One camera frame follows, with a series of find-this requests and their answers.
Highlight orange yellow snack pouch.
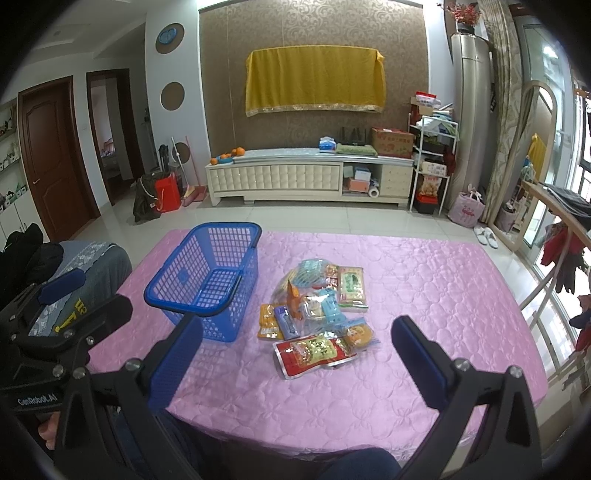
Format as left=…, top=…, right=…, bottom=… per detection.
left=256, top=304, right=283, bottom=341

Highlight red yellow tofu snack pouch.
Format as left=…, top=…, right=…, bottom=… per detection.
left=273, top=332, right=356, bottom=379

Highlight orange snack stick pack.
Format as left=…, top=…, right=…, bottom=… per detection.
left=287, top=281, right=303, bottom=321

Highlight light blue clear snack bag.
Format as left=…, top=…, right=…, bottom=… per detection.
left=287, top=258, right=332, bottom=289

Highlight green cracker pack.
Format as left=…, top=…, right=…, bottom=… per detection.
left=338, top=266, right=369, bottom=310

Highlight blue gum pack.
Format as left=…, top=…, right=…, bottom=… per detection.
left=273, top=305, right=300, bottom=340

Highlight clear wafer cracker pack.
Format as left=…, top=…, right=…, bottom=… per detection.
left=301, top=294, right=328, bottom=321

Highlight red peanut snack bag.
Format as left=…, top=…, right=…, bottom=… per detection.
left=324, top=263, right=339, bottom=289

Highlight person left hand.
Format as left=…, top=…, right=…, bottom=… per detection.
left=38, top=412, right=60, bottom=451

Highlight brown wooden door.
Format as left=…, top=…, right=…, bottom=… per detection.
left=17, top=76, right=99, bottom=242

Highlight dark backpack on floor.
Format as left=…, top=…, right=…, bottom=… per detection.
left=132, top=172, right=161, bottom=223

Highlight blue plastic basket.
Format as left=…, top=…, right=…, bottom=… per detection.
left=143, top=222, right=263, bottom=343

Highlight red shopping bag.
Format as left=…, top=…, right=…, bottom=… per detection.
left=155, top=173, right=181, bottom=213

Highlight pink quilted tablecloth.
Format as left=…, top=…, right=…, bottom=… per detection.
left=87, top=228, right=550, bottom=455

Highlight white slippers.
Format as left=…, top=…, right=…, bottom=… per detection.
left=473, top=226, right=499, bottom=250

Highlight oranges on plate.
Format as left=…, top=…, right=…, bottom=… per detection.
left=211, top=147, right=246, bottom=165

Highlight clothes drying rack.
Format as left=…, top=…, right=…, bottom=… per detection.
left=520, top=181, right=590, bottom=376

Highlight pink tote bag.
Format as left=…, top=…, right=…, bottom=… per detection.
left=448, top=190, right=485, bottom=229

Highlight white tv cabinet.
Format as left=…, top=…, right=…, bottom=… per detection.
left=205, top=148, right=415, bottom=207

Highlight blue tissue pack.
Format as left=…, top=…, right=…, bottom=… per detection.
left=318, top=136, right=338, bottom=152

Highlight white metal shelf rack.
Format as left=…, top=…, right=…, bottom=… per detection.
left=409, top=114, right=460, bottom=215

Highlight green folded towel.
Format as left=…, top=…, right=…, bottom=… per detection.
left=335, top=143, right=378, bottom=157

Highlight cardboard box on cabinet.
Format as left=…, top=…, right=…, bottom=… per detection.
left=372, top=127, right=415, bottom=158

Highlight yellow cloth covered television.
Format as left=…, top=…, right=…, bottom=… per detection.
left=245, top=45, right=387, bottom=117

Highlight silver standing air conditioner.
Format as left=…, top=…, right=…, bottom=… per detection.
left=447, top=32, right=492, bottom=208

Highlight patterned curtain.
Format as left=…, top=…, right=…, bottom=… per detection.
left=479, top=1, right=524, bottom=224

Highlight red flower vase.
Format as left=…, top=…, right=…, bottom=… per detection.
left=444, top=1, right=481, bottom=34

